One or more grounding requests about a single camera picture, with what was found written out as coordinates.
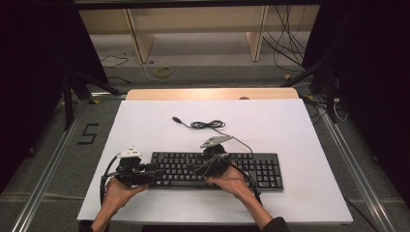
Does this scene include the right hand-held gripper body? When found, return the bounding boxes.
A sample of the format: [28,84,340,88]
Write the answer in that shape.
[194,134,234,178]

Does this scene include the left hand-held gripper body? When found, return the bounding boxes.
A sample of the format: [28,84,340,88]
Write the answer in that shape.
[114,146,147,189]

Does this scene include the black computer keyboard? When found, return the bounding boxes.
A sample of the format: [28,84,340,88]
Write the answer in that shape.
[148,151,284,193]

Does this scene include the person's left hand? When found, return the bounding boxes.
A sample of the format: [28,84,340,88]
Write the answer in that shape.
[103,176,150,208]

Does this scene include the person's right hand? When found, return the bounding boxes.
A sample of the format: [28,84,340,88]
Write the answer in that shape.
[205,166,256,202]

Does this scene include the black left sleeve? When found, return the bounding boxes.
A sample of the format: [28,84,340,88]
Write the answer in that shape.
[78,219,109,232]

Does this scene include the black sleeve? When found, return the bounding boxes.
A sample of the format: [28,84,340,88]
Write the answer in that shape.
[262,216,290,232]
[78,219,109,232]

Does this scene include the black right sleeve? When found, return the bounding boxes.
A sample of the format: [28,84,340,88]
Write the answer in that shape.
[262,216,290,232]

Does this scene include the black metal stand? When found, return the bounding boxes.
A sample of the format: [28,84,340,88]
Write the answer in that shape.
[279,57,338,124]
[62,68,122,131]

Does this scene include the yellow tape roll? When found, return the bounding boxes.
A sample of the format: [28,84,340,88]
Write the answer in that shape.
[154,66,173,78]

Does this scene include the light wooden shelf unit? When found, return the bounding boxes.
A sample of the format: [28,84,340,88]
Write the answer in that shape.
[78,4,320,65]

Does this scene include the black curtain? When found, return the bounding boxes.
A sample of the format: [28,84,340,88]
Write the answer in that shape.
[302,0,410,209]
[0,0,109,195]

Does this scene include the black overhead beam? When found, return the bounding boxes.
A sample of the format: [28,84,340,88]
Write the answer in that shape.
[73,0,323,10]

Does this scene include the thin grey gripper wires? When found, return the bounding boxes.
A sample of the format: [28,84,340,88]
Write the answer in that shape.
[192,154,227,177]

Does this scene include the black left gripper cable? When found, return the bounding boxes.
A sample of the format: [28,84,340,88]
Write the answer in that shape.
[99,153,122,207]

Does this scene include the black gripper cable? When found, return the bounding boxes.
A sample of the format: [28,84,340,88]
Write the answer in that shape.
[99,153,122,207]
[225,160,263,206]

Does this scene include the black keyboard cable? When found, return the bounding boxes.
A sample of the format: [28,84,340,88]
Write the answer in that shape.
[171,116,254,155]

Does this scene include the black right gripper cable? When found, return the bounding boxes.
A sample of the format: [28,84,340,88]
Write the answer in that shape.
[225,160,263,206]

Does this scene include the aluminium floor rail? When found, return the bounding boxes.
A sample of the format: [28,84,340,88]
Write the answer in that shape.
[317,100,396,232]
[11,100,91,232]

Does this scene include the white floor cable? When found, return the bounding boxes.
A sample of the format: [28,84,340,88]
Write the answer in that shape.
[139,60,224,89]

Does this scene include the short black floor cable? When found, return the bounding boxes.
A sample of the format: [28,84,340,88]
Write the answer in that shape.
[107,75,132,85]

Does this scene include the thin black floor cable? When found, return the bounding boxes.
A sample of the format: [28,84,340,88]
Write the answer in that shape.
[99,54,131,70]

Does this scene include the white looped cable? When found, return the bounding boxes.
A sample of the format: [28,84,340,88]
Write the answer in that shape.
[333,97,350,123]

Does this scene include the bundle of black cables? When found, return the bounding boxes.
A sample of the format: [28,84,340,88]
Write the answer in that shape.
[262,4,308,70]

